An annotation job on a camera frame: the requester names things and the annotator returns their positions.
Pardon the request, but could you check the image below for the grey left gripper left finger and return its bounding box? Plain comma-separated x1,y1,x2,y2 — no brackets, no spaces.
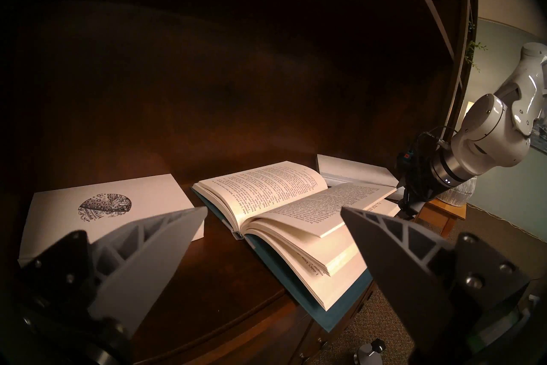
19,206,209,341

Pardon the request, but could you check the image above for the green plant white pot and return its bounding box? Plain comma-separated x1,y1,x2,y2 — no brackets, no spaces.
465,39,488,72

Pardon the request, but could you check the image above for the white book round illustration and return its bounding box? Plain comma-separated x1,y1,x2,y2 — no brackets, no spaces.
18,174,205,268

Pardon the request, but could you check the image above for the dark wooden bookshelf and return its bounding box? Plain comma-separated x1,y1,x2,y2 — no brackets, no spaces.
0,0,479,365

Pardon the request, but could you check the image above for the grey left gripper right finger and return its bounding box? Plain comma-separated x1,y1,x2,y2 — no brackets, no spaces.
341,207,530,345

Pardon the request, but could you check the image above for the small wooden stool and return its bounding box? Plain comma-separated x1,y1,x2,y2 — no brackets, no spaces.
417,197,467,238

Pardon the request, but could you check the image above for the black base knob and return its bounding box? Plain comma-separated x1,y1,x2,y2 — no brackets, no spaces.
355,338,387,365

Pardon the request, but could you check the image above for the teal cover paperback book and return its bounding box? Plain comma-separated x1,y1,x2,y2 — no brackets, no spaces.
191,161,402,332

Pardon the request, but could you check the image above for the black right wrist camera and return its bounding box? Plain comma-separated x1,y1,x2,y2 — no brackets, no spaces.
395,142,423,174

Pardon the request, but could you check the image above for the clear plastic jar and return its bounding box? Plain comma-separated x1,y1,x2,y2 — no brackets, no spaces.
436,176,477,207

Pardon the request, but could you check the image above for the white hardcover book blue spine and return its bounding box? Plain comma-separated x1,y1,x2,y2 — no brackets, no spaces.
315,154,406,202

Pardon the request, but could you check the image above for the framed wall picture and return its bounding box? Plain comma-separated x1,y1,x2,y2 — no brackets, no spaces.
530,103,547,153

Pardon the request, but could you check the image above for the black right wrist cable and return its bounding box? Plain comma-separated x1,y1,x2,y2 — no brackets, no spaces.
423,126,459,147

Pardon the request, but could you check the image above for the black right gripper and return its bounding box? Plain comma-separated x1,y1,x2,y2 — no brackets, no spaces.
397,163,441,220

